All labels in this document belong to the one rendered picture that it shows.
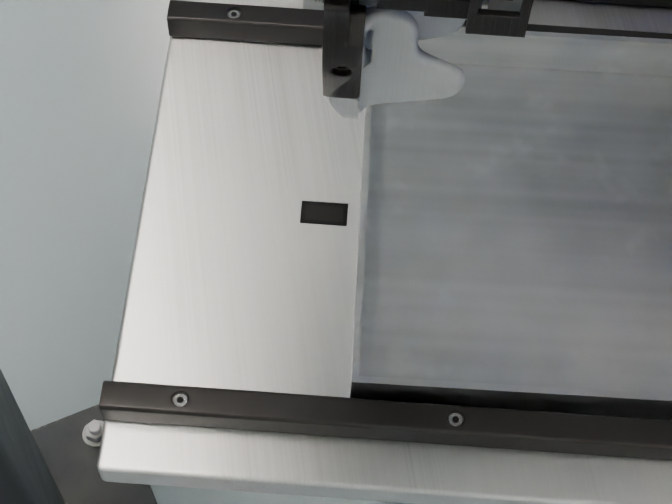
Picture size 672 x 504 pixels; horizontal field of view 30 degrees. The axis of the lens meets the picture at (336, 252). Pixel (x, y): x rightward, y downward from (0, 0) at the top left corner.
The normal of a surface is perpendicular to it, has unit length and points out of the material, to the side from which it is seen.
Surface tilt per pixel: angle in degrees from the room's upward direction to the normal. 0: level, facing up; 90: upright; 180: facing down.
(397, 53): 93
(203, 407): 0
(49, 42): 0
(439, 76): 93
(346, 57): 90
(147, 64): 0
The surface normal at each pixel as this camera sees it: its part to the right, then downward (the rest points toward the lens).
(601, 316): 0.03, -0.51
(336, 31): -0.06, 0.73
